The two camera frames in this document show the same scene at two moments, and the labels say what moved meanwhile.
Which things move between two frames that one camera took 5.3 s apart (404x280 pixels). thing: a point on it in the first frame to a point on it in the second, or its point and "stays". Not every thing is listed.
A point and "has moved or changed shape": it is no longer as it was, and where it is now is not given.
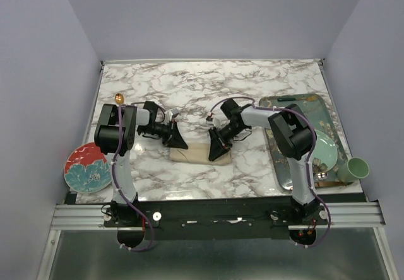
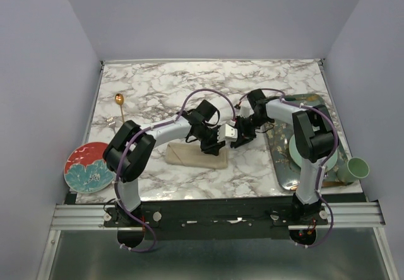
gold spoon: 119,98 stays
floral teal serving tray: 316,106 stays
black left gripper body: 161,130 to 208,137
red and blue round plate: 86,169 stays
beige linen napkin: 198,152 has moved or changed shape
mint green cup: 354,168 stays
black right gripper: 219,145 to 240,141
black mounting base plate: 168,219 stays
